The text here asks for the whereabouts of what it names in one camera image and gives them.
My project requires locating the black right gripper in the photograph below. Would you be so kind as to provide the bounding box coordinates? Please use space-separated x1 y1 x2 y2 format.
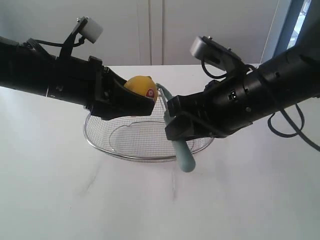
165 64 278 141

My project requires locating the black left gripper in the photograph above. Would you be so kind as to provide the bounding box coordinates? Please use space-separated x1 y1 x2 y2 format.
46 56 154 121

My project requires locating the yellow lemon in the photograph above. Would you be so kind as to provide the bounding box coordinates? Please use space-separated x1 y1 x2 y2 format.
124 75 158 103

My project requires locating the teal handled peeler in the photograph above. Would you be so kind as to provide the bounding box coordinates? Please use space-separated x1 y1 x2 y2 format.
156 83 196 173

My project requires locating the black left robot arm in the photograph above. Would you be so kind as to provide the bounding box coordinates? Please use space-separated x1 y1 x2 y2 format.
0 37 155 121

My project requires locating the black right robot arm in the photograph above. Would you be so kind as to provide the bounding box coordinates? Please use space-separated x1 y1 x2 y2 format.
165 45 320 141

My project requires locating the wire mesh metal basket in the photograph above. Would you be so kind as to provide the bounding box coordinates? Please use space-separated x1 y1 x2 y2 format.
83 94 216 163

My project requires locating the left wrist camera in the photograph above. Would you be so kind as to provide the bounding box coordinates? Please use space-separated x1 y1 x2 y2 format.
77 16 103 44

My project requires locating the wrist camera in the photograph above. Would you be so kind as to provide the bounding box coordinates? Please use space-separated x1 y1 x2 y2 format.
190 36 245 73
77 16 103 44

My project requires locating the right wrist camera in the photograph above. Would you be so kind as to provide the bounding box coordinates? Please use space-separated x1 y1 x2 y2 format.
190 36 245 73

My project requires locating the black left camera cable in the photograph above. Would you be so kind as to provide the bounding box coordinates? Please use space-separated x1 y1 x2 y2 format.
26 34 85 47

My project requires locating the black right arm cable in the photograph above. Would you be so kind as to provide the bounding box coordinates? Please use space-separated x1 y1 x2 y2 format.
267 103 320 152

